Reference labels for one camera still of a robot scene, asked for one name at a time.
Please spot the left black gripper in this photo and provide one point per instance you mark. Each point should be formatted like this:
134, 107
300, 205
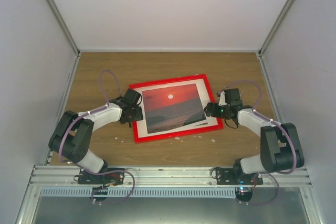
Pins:
139, 116

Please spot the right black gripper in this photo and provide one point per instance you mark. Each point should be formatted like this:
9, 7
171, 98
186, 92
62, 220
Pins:
211, 108

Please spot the red photo frame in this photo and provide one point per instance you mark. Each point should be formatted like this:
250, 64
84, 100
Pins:
174, 107

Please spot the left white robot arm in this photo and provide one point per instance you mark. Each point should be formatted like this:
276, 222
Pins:
72, 135

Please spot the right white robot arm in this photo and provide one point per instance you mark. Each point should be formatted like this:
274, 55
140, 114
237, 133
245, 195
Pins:
280, 148

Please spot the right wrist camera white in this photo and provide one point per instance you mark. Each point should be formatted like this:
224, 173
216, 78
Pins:
221, 96

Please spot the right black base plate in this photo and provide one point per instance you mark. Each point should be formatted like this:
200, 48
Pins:
230, 176

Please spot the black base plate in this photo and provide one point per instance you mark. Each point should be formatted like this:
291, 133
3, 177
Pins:
115, 176
230, 176

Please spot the grey slotted cable duct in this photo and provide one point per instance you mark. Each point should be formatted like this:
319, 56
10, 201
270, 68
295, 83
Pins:
121, 192

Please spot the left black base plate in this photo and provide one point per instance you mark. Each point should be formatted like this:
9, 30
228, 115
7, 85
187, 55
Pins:
115, 176

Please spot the aluminium front rail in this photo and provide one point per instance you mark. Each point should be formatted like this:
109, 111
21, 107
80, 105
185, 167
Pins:
145, 176

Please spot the left aluminium corner post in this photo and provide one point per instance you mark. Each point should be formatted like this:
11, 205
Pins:
58, 16

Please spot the aluminium corner post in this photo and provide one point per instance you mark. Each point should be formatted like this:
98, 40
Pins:
280, 18
58, 16

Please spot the right aluminium corner post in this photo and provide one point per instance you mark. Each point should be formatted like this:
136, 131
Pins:
280, 18

